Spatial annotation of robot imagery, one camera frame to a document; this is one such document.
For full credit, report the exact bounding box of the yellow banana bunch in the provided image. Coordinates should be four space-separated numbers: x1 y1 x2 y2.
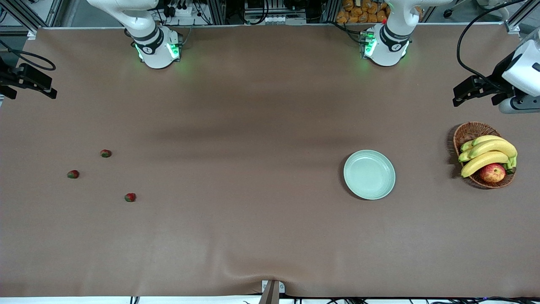
458 135 518 178

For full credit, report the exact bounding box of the brown wicker basket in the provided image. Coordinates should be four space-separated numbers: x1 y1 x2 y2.
453 122 516 189

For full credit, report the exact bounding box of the red apple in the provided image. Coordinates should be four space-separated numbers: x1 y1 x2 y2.
480 163 506 183

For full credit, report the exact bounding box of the pale green round plate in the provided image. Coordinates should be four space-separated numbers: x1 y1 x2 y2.
343 150 396 200

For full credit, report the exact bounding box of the metal table edge bracket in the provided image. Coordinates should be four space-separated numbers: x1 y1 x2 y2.
258 280 286 304

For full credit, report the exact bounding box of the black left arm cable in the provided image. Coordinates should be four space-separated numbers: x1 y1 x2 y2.
457 0 528 83

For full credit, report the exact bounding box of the aluminium frame post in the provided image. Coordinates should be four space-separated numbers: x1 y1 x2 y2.
321 0 338 24
209 0 226 25

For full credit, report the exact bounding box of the pile of brown bread rolls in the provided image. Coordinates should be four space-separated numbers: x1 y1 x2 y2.
336 0 391 24

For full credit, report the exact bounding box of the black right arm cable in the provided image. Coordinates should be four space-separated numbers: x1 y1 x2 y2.
0 40 57 71

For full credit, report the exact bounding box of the black chair base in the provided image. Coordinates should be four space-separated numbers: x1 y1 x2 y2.
443 0 470 19

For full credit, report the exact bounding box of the white terminal block row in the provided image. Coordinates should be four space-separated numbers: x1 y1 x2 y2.
245 15 307 25

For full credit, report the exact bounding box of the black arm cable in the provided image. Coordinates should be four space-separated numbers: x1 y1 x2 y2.
0 40 57 71
457 0 528 83

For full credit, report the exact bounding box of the white power strip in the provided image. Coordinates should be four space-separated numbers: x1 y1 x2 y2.
167 4 194 17

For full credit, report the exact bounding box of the aluminium frame profile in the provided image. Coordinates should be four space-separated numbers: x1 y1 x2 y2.
0 0 64 39
504 0 540 34

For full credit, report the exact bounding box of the brown table cloth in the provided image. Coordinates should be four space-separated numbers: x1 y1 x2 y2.
0 23 540 298

